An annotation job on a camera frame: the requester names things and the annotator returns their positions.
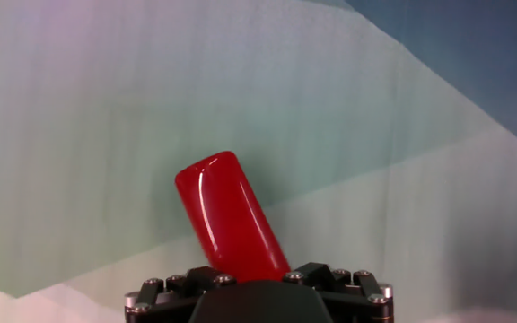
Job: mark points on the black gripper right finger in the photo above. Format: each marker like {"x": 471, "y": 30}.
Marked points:
{"x": 357, "y": 305}

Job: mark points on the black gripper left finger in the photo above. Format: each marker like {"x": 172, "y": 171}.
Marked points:
{"x": 164, "y": 305}

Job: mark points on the red telephone handset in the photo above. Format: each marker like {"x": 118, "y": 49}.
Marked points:
{"x": 231, "y": 215}

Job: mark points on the teal blue white tablecloth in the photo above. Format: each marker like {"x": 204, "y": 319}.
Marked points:
{"x": 106, "y": 112}

